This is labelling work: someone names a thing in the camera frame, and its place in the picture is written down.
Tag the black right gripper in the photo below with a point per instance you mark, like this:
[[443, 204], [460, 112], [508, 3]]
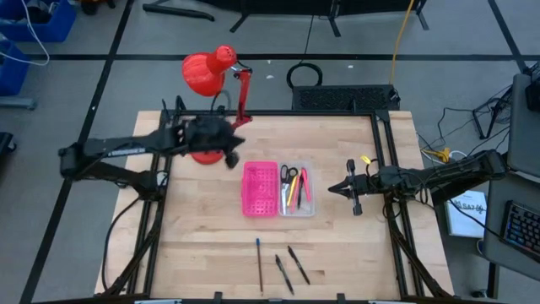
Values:
[[369, 183]]

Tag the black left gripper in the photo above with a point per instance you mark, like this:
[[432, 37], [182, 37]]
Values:
[[208, 135]]

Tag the pink pen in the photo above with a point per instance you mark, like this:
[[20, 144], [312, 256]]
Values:
[[306, 188]]

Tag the thin pink pencil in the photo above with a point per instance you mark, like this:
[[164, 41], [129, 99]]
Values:
[[296, 198]]

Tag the thin blue-capped pen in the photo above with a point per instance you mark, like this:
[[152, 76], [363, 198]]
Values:
[[259, 266]]

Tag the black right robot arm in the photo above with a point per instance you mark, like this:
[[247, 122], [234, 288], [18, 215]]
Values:
[[455, 173]]

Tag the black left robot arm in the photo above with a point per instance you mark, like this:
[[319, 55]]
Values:
[[97, 148]]

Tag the clear plastic supply box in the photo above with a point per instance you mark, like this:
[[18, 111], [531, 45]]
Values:
[[308, 209]]

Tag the pink plastic basket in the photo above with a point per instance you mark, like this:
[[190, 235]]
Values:
[[259, 190]]

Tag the red desk lamp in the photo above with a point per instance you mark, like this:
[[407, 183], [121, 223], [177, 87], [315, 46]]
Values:
[[202, 76]]

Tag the black perforated computer case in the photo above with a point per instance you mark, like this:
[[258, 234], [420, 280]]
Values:
[[346, 98]]

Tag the white printed booklet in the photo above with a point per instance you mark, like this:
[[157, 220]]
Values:
[[464, 221]]

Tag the long black bar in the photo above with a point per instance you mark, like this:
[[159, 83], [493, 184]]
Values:
[[177, 11]]

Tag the black partition screen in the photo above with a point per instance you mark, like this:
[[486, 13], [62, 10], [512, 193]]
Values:
[[295, 5]]

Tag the small black floor object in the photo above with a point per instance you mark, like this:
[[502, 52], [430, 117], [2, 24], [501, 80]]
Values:
[[479, 293]]

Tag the grey desk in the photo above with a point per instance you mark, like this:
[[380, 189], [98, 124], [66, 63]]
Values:
[[525, 135], [523, 188]]

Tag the black backlit keyboard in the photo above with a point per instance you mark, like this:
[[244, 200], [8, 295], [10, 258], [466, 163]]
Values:
[[523, 230]]

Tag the black desk device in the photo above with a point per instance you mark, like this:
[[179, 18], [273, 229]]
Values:
[[533, 93]]

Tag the blue plastic bin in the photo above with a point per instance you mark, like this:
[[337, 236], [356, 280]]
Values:
[[59, 29], [12, 72]]

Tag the grey flat metal base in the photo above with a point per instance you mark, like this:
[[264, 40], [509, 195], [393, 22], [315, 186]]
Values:
[[17, 103]]

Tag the black equipment case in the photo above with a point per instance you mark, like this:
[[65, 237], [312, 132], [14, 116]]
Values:
[[5, 148]]

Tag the black aluminium table frame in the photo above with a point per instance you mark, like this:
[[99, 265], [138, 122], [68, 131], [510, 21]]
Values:
[[295, 112]]

